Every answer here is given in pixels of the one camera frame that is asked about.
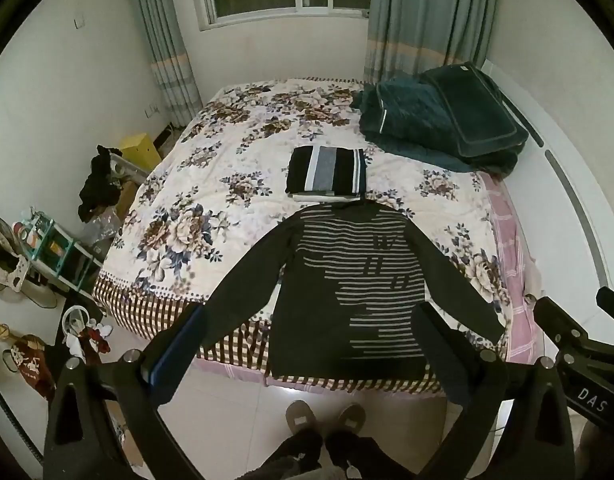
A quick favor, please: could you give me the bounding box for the dark striped long-sleeve sweater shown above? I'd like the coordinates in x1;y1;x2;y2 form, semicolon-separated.
202;200;504;380

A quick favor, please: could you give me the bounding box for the black clothes pile on rack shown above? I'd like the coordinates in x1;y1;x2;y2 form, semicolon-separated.
78;145;121;223

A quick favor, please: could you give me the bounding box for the pink checked bed sheet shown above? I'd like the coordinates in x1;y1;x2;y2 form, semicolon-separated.
479;172;544;364

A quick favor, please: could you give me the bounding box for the white headboard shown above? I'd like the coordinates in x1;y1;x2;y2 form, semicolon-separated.
482;61;614;321

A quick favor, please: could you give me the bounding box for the right grey slipper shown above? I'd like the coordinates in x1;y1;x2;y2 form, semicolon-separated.
336;403;366;434

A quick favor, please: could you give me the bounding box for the grey slipper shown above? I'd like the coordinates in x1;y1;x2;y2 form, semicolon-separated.
336;403;366;434
285;400;318;434

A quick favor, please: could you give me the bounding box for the green storage shelf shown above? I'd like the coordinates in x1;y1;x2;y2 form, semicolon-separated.
14;209;102;299

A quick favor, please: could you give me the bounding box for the left grey slipper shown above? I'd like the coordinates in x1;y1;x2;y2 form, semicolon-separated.
285;400;318;434

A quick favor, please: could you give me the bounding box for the dark teal pillow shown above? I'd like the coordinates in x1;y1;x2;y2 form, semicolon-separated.
421;62;528;158

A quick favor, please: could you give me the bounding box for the floral bed quilt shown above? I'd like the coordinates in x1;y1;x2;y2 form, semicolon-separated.
94;79;512;393

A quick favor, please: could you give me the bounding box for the yellow box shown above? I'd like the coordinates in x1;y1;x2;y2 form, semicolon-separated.
118;133;162;172

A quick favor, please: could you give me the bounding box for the folded black grey striped garment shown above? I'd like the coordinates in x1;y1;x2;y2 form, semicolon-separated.
285;145;366;200

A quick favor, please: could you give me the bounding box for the dark teal folded blanket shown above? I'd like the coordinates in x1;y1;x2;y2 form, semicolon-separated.
351;75;526;178

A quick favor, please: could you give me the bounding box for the left grey-green curtain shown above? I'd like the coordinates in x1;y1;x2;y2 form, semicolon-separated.
132;0;203;127

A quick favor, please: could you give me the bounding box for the grey-green curtain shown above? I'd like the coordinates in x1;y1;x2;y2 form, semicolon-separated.
364;0;498;82
132;0;203;127

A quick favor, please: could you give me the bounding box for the right grey-green curtain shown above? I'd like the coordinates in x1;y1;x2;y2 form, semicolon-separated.
364;0;498;82

